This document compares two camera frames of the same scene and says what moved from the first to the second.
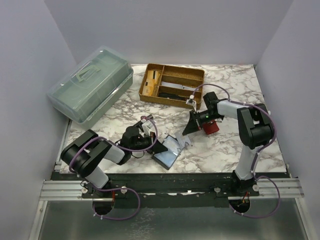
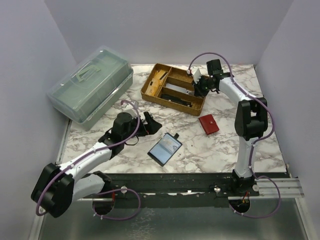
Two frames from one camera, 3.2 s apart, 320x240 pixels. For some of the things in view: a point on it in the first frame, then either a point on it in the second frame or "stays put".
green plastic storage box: x=88 y=90 stays put
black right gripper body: x=195 y=121 to x=199 y=86
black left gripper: x=152 y=144 to x=144 y=124
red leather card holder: x=210 y=127 stays put
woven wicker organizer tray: x=172 y=85 stays put
